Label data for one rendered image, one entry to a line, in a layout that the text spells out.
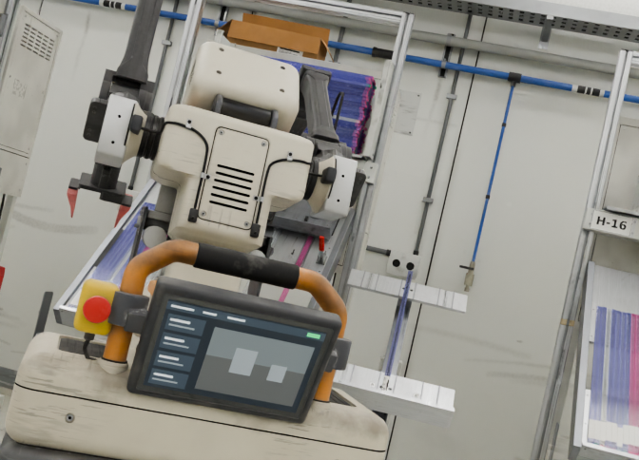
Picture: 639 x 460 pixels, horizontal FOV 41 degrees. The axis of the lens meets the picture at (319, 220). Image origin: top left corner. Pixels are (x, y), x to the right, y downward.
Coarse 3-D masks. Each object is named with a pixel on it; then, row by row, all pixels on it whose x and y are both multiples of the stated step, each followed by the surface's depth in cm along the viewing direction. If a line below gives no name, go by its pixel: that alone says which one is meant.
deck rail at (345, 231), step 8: (352, 208) 278; (352, 216) 275; (344, 224) 272; (352, 224) 278; (344, 232) 269; (336, 240) 266; (344, 240) 270; (336, 248) 263; (336, 256) 261; (328, 264) 257; (336, 264) 264; (328, 272) 255; (328, 280) 257; (312, 296) 247; (312, 304) 244
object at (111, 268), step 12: (144, 204) 276; (132, 228) 267; (120, 240) 262; (132, 240) 262; (108, 252) 258; (120, 252) 258; (108, 264) 254; (120, 264) 254; (96, 276) 250; (108, 276) 250; (120, 276) 251; (156, 276) 252; (72, 300) 242
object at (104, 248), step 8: (152, 184) 284; (144, 192) 280; (136, 200) 277; (136, 208) 276; (128, 216) 271; (120, 224) 268; (112, 232) 265; (120, 232) 268; (104, 240) 262; (112, 240) 263; (104, 248) 259; (96, 256) 256; (104, 256) 260; (88, 264) 253; (96, 264) 256; (80, 272) 251; (88, 272) 252; (80, 280) 248; (72, 288) 246; (64, 296) 243; (56, 304) 241; (64, 304) 241; (56, 312) 240; (56, 320) 243
